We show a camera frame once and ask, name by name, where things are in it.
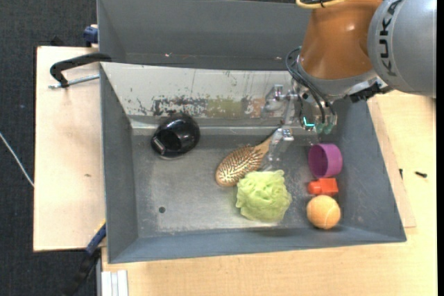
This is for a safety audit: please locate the orange-red plastic block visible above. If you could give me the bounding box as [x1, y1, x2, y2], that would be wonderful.
[307, 177, 339, 198]

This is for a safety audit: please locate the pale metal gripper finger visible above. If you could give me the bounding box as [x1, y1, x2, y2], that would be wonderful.
[260, 83, 289, 119]
[266, 128, 296, 169]

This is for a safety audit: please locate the black rounded plastic object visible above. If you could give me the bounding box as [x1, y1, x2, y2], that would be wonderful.
[150, 114, 202, 160]

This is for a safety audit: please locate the orange tennis ball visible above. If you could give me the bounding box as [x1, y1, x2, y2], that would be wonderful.
[305, 194, 342, 230]

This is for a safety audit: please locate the green bath pouf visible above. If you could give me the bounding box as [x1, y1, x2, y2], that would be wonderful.
[235, 169, 293, 223]

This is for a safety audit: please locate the grey metal bin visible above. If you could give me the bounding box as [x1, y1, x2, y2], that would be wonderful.
[96, 0, 407, 264]

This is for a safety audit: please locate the wooden hairbrush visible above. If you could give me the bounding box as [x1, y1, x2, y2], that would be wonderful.
[214, 133, 279, 189]

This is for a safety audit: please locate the purple plastic cup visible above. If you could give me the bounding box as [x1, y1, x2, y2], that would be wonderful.
[307, 143, 344, 180]

